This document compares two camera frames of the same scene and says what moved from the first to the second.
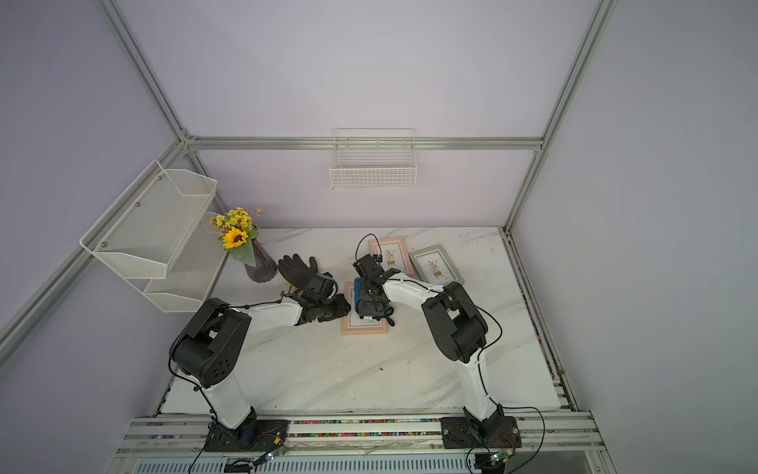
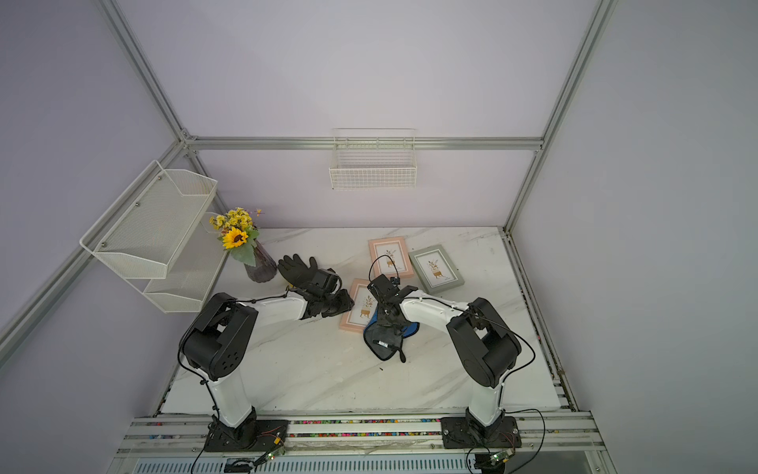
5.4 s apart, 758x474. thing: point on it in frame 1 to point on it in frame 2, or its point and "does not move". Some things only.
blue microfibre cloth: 357,289 to 383,341
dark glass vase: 265,267 does not move
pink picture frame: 352,323 does not move
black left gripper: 341,309 does not move
